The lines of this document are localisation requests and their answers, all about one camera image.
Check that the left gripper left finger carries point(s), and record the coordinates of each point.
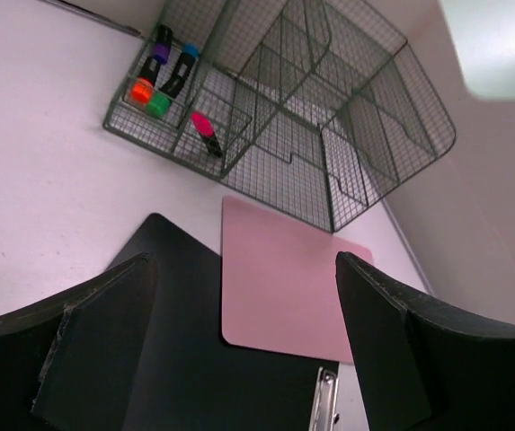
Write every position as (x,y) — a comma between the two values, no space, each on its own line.
(69,361)

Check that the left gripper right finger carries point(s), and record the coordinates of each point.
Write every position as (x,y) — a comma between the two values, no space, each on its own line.
(424,364)

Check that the black clipboard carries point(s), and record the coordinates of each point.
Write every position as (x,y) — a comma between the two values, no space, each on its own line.
(189,377)

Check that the green highlighter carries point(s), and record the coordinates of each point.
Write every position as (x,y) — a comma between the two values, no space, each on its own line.
(158,105)

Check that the pink highlighter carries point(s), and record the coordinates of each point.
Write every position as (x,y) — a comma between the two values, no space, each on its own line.
(207,133)

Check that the orange highlighter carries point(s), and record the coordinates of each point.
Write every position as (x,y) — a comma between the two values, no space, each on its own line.
(142,90)

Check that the blue highlighter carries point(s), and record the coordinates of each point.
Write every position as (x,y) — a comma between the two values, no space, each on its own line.
(181,71)

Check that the green clipboard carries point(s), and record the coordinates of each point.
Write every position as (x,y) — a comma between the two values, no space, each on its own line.
(483,36)

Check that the purple highlighter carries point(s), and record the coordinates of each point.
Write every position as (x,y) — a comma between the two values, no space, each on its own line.
(158,56)

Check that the pink clipboard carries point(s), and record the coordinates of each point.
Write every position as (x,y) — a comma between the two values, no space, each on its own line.
(279,292)

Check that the aluminium rail right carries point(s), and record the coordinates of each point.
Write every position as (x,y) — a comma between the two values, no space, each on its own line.
(409,250)

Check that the aluminium rail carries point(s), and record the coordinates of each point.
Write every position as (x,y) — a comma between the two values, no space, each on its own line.
(409,250)
(95,17)

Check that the green wire mesh organizer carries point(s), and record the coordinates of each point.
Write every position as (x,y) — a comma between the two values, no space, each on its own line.
(321,108)

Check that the aluminium rail back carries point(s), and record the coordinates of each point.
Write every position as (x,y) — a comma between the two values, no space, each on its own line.
(95,17)

